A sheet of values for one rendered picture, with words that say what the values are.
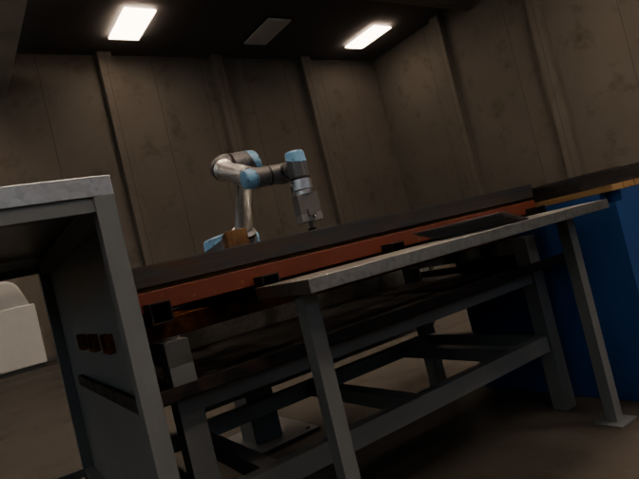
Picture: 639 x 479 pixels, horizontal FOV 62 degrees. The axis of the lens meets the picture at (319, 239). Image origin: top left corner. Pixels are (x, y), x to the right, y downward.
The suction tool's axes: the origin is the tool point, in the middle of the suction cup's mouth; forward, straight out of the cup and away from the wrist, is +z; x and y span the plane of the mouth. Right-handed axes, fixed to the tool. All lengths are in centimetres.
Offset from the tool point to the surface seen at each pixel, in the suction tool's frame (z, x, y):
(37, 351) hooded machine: 61, 867, -211
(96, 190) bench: -15, -73, -71
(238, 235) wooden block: -3, -40, -38
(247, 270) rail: 7, -48, -39
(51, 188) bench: -16, -75, -79
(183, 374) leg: 28, -52, -61
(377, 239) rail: 7.7, -39.4, 4.8
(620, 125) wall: -99, 587, 941
